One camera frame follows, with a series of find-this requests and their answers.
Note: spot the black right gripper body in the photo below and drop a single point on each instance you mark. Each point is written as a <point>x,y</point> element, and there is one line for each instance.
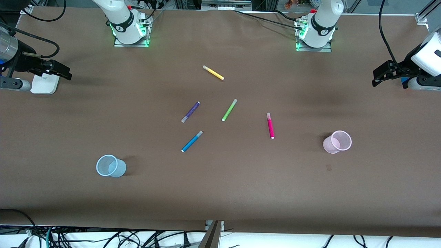
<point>23,58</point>

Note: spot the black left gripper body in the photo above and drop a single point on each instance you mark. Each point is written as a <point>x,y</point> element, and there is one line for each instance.
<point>404,65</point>

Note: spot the pink marker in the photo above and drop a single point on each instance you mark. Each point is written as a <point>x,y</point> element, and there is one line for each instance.
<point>270,127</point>

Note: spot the blue marker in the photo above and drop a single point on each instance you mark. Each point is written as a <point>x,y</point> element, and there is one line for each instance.
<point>191,142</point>

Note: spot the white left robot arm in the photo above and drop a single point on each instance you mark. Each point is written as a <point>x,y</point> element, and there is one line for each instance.
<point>322,24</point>

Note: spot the white desk lamp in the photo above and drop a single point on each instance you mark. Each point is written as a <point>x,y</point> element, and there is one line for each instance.
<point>44,86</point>

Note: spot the translucent pink plastic cup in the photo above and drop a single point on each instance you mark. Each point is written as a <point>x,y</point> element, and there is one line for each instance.
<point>336,143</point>

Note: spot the translucent blue plastic cup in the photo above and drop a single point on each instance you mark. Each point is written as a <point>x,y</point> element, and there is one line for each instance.
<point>112,167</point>

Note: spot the purple marker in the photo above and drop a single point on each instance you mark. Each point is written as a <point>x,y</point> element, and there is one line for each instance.
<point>190,112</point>

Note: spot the yellow marker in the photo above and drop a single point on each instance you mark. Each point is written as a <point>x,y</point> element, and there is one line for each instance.
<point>213,72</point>

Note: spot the green marker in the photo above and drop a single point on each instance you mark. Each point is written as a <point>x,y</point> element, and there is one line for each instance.
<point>229,110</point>

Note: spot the grey metal device box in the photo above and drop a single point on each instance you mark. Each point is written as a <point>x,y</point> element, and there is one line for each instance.
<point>225,4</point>

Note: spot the brown table cover sheet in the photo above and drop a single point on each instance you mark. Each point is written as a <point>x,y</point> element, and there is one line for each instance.
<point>220,189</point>

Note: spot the black power plug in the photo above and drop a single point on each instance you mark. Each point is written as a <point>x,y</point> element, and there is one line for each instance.
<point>186,241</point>

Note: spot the aluminium frame profile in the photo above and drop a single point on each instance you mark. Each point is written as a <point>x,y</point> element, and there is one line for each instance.
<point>422,17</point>

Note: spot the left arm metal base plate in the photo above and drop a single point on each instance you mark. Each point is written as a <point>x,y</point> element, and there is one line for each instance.
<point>327,49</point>

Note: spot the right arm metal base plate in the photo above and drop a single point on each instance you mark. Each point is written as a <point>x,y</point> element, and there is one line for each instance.
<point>137,44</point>

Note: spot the silver metal bracket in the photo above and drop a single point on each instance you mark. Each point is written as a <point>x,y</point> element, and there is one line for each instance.
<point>222,225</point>

